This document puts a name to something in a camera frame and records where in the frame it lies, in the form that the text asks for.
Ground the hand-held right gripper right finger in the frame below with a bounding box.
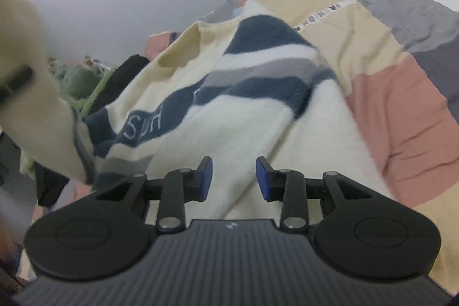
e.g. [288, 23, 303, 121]
[255, 156, 376, 233]

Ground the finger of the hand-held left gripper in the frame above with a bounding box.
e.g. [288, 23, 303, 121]
[0, 66, 35, 103]

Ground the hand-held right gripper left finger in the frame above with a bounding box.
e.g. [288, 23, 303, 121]
[94, 156, 214, 233]

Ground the cream navy striped sweater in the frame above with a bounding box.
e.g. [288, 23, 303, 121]
[0, 0, 398, 228]

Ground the green fleece garment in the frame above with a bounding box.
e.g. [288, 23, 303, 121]
[50, 64, 118, 117]

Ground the black garment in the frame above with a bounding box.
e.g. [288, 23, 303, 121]
[88, 54, 151, 117]

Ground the patchwork quilt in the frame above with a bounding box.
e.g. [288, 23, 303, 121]
[143, 0, 459, 296]

